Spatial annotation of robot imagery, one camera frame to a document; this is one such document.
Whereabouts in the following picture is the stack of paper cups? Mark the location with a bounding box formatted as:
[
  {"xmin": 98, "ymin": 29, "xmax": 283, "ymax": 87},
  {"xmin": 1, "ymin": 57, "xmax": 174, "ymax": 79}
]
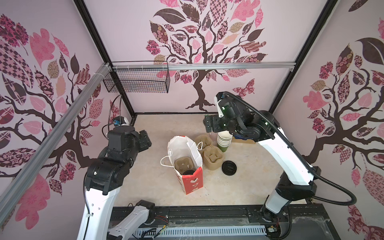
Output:
[{"xmin": 217, "ymin": 131, "xmax": 233, "ymax": 153}]

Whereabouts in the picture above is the aluminium rail back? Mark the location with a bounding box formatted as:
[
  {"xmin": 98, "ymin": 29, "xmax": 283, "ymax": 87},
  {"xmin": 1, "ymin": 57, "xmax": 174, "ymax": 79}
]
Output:
[{"xmin": 113, "ymin": 62, "xmax": 296, "ymax": 71}]

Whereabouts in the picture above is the aluminium rail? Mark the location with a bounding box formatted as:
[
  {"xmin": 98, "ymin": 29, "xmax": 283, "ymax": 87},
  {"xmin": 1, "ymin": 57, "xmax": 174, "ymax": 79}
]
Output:
[
  {"xmin": 113, "ymin": 62, "xmax": 296, "ymax": 71},
  {"xmin": 1, "ymin": 63, "xmax": 111, "ymax": 224}
]

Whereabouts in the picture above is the red and white paper bag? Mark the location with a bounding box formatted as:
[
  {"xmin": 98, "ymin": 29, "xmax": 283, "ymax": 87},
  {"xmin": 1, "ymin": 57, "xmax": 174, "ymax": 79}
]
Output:
[{"xmin": 160, "ymin": 136, "xmax": 204, "ymax": 195}]

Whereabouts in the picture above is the single pulp cup carrier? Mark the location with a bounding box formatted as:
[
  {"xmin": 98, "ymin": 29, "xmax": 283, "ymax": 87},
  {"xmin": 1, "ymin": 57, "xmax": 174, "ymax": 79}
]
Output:
[{"xmin": 175, "ymin": 157, "xmax": 196, "ymax": 176}]

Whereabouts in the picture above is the black plastic cup lid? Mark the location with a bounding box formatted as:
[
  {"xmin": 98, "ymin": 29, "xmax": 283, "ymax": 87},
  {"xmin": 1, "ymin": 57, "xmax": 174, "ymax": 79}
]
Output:
[{"xmin": 183, "ymin": 170, "xmax": 195, "ymax": 176}]

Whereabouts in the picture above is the black wire basket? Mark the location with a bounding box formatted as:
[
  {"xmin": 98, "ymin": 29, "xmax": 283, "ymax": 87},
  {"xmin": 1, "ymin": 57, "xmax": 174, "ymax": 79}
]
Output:
[{"xmin": 103, "ymin": 60, "xmax": 171, "ymax": 94}]

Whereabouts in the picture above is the brown pulp cup carrier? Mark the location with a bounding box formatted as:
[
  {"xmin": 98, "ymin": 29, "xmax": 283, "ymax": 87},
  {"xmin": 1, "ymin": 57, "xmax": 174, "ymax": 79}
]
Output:
[{"xmin": 194, "ymin": 135, "xmax": 224, "ymax": 171}]

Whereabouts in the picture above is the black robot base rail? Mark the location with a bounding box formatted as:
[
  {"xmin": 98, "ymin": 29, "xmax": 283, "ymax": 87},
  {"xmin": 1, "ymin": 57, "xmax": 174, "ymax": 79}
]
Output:
[{"xmin": 140, "ymin": 205, "xmax": 294, "ymax": 228}]

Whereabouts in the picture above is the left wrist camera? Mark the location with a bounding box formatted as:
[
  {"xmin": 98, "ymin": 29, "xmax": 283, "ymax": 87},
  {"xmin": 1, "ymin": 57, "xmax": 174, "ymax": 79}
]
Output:
[{"xmin": 113, "ymin": 116, "xmax": 130, "ymax": 127}]

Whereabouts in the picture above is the brown cardboard box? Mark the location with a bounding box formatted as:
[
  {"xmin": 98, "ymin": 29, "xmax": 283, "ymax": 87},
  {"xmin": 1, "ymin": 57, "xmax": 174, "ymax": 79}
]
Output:
[{"xmin": 232, "ymin": 137, "xmax": 256, "ymax": 144}]

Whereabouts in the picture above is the aluminium rail left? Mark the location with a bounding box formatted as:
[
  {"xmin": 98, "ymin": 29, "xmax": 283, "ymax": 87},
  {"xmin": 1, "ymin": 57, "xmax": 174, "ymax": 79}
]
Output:
[{"xmin": 1, "ymin": 63, "xmax": 111, "ymax": 224}]

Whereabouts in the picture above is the white slotted cable duct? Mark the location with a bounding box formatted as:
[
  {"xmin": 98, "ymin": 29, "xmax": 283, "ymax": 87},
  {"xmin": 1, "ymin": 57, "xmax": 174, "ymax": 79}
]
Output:
[{"xmin": 133, "ymin": 226, "xmax": 267, "ymax": 240}]

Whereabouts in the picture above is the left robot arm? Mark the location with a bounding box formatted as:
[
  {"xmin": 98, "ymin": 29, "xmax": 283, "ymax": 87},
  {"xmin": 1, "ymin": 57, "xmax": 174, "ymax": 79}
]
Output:
[{"xmin": 77, "ymin": 126, "xmax": 155, "ymax": 240}]

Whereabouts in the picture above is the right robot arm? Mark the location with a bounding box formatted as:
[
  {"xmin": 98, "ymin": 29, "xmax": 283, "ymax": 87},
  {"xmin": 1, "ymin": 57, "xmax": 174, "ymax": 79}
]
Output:
[{"xmin": 204, "ymin": 92, "xmax": 357, "ymax": 215}]

